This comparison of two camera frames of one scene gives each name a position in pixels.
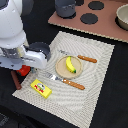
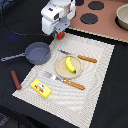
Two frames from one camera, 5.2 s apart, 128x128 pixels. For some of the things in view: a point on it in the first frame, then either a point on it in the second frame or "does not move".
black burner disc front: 89,18 does not move
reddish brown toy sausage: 16,79 does not move
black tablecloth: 111,110 does not move
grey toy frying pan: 39,46 does not move
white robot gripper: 13,59 → 56,16
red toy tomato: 24,70 → 61,35
